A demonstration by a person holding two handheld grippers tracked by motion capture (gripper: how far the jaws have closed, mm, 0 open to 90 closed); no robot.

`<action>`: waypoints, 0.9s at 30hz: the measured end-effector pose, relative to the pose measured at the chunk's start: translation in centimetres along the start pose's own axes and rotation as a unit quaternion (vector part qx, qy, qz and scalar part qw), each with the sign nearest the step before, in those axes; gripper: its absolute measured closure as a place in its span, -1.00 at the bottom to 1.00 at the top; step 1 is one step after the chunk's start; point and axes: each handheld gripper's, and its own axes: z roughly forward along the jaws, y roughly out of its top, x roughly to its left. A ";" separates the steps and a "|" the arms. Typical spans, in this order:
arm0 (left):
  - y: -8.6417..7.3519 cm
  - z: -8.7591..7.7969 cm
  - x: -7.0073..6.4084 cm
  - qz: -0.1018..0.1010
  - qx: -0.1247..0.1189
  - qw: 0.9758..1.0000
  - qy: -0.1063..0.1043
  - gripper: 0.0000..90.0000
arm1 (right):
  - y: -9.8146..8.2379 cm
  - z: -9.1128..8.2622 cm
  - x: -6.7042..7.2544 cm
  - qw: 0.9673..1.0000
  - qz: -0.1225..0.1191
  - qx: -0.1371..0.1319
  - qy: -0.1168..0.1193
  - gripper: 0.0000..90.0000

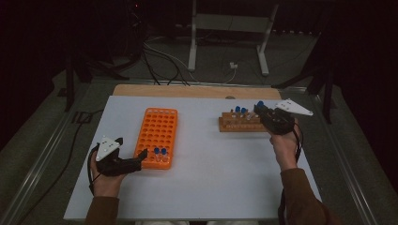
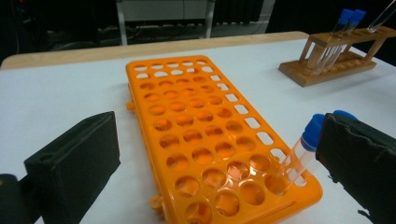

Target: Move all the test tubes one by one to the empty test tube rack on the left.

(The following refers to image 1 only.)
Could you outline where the black tripod stand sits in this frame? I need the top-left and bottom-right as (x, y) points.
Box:
(64, 52), (130, 113)
(271, 59), (337, 125)

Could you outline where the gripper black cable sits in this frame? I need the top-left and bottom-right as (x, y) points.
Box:
(87, 145), (104, 196)
(277, 121), (305, 225)

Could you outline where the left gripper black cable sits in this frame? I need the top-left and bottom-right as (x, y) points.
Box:
(87, 145), (104, 196)

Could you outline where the grey metal stand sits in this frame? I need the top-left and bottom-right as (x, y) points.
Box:
(187, 0), (280, 77)

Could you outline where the person's right hand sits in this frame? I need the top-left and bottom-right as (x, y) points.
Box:
(269, 118), (304, 173)

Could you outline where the dark equipment rack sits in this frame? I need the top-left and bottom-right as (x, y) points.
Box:
(125, 0), (148, 60)

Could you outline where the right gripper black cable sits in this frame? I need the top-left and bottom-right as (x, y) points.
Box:
(277, 121), (305, 225)

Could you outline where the white table mat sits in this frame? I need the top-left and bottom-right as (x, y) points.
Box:
(63, 95), (323, 221)

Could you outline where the wooden test tube rack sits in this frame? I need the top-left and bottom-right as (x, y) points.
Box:
(218, 111), (269, 133)

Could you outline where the long white cable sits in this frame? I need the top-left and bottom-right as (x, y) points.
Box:
(144, 36), (201, 84)

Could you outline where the metal floor rail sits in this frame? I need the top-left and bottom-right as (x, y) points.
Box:
(0, 83), (92, 225)
(313, 93), (379, 225)

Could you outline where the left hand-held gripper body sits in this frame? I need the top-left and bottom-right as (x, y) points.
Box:
(95, 136), (144, 177)

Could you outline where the long black floor cable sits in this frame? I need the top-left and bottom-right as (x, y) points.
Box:
(17, 108), (106, 224)

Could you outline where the orange plastic tube rack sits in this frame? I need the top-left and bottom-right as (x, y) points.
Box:
(131, 107), (179, 171)

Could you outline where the short white cable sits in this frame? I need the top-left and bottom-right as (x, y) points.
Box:
(222, 67), (237, 84)

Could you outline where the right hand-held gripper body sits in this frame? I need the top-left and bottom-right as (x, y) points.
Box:
(258, 97), (314, 136)

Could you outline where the person's left hand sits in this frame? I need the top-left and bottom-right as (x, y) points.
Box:
(89, 151), (130, 199)

